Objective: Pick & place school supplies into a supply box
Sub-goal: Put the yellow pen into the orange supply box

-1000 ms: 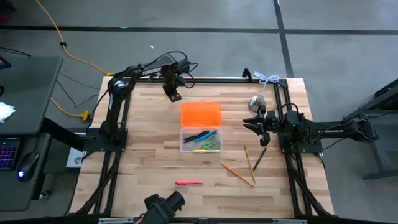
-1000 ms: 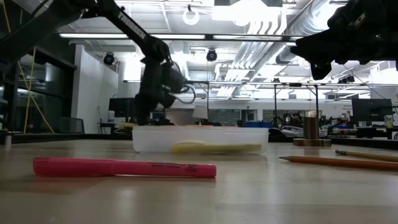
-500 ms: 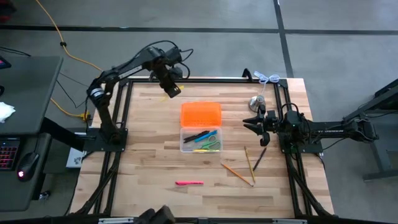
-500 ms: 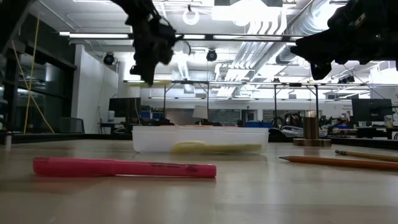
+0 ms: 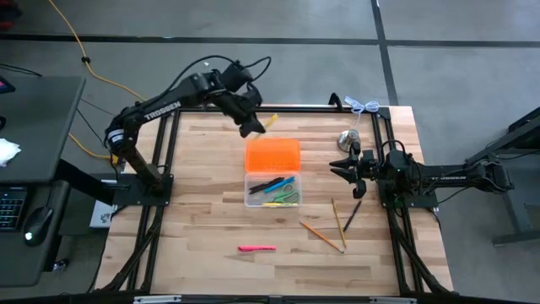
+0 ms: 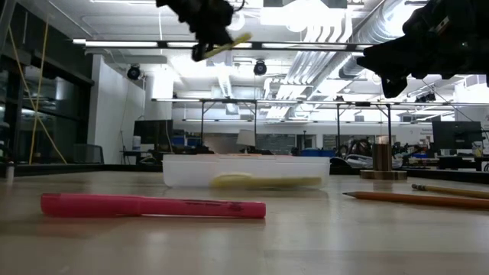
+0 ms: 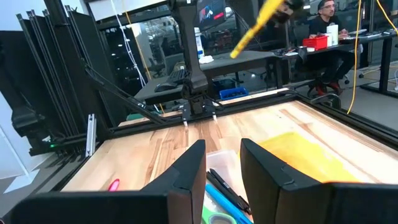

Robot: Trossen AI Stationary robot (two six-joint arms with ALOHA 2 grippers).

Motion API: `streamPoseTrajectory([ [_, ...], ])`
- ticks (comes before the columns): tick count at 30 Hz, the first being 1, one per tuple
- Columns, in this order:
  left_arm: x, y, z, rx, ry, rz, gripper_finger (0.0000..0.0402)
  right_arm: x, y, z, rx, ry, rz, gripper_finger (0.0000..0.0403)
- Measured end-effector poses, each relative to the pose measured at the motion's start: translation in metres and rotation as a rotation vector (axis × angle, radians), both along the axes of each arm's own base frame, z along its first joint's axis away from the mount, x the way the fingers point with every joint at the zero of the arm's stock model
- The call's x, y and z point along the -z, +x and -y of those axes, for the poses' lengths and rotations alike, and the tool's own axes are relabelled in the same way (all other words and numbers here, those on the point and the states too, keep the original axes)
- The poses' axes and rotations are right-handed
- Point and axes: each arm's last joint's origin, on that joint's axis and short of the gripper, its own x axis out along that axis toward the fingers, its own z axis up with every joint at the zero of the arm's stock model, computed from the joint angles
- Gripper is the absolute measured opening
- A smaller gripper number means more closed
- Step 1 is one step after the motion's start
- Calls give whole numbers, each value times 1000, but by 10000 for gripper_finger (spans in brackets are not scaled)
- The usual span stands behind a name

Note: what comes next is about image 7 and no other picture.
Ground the blue crate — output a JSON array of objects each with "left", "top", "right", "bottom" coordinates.
[{"left": 219, "top": 86, "right": 249, "bottom": 101}]

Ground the red box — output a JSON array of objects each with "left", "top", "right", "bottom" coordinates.
[{"left": 302, "top": 35, "right": 329, "bottom": 51}]

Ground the black aluminium table frame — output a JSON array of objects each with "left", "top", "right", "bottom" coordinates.
[{"left": 15, "top": 0, "right": 398, "bottom": 156}]

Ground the silver aluminium bracket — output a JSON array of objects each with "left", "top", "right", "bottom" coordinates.
[{"left": 85, "top": 113, "right": 97, "bottom": 158}]

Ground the person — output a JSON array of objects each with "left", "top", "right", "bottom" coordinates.
[{"left": 306, "top": 0, "right": 355, "bottom": 97}]

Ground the lit computer monitor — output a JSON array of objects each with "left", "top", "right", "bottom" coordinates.
[{"left": 195, "top": 0, "right": 228, "bottom": 32}]

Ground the blue highlighter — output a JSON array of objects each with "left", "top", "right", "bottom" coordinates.
[{"left": 204, "top": 183, "right": 253, "bottom": 224}]

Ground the white hanging cable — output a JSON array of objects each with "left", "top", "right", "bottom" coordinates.
[{"left": 110, "top": 0, "right": 147, "bottom": 88}]

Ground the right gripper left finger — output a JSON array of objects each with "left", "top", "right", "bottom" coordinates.
[{"left": 11, "top": 139, "right": 207, "bottom": 224}]

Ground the black pen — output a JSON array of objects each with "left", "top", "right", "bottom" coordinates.
[
  {"left": 210, "top": 167, "right": 252, "bottom": 208},
  {"left": 206, "top": 171, "right": 251, "bottom": 216}
]

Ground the pink highlighter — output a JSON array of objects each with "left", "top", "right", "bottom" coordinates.
[{"left": 108, "top": 178, "right": 121, "bottom": 192}]

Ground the white bottle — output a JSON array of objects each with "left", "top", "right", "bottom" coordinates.
[{"left": 194, "top": 27, "right": 205, "bottom": 60}]

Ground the black background desk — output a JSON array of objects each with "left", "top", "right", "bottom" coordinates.
[{"left": 270, "top": 29, "right": 398, "bottom": 97}]

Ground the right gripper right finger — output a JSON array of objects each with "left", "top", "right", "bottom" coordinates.
[{"left": 241, "top": 139, "right": 398, "bottom": 224}]

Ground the backlit keyboard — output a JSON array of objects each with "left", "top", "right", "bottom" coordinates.
[{"left": 167, "top": 68, "right": 190, "bottom": 85}]

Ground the office chair with red wheels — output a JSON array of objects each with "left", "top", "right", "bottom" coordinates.
[{"left": 306, "top": 71, "right": 351, "bottom": 100}]

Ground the black computer mouse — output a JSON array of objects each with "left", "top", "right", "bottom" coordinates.
[{"left": 154, "top": 82, "right": 175, "bottom": 93}]

